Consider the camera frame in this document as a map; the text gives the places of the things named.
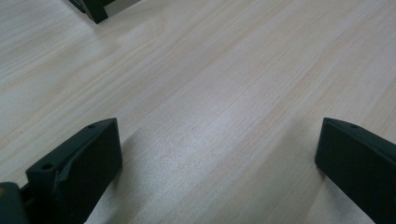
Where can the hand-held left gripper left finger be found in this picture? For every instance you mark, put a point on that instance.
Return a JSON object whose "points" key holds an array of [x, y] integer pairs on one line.
{"points": [[84, 174]]}

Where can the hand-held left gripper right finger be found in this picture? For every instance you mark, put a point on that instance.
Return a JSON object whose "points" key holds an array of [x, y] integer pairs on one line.
{"points": [[358, 168]]}

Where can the black metal two-tier rack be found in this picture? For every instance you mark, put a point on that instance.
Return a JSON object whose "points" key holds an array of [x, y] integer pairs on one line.
{"points": [[95, 9]]}

